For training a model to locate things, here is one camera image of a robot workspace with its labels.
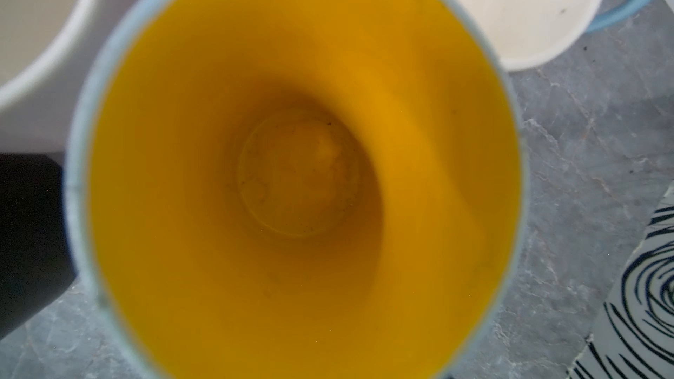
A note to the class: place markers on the blue butterfly mug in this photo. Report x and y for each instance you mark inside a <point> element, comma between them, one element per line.
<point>296,188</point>

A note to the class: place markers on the black mug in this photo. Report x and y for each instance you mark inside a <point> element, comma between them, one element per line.
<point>36,266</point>

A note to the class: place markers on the grey tall cup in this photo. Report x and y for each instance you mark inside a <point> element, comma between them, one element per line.
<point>47,48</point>

